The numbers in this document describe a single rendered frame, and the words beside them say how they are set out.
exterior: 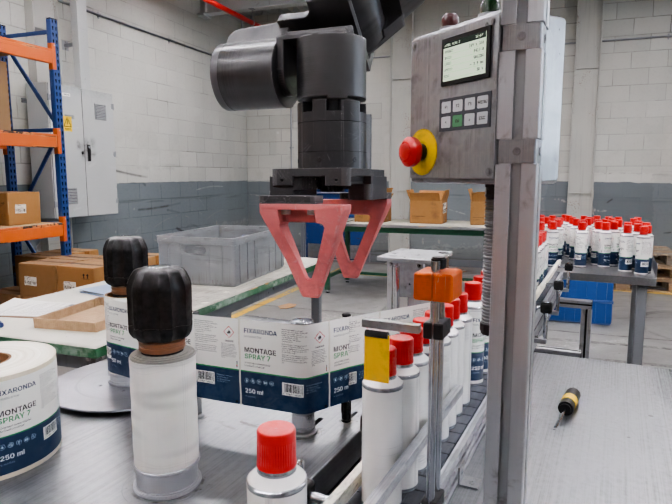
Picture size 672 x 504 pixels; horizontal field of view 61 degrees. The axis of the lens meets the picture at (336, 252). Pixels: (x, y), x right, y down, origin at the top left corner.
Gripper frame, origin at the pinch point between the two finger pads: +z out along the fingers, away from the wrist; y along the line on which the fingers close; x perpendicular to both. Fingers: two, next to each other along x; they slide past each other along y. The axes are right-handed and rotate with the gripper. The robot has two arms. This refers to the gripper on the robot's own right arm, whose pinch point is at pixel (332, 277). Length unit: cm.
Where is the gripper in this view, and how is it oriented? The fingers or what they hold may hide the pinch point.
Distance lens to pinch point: 49.1
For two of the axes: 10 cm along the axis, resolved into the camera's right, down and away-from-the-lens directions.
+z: 0.1, 9.9, 1.2
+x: 9.4, 0.4, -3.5
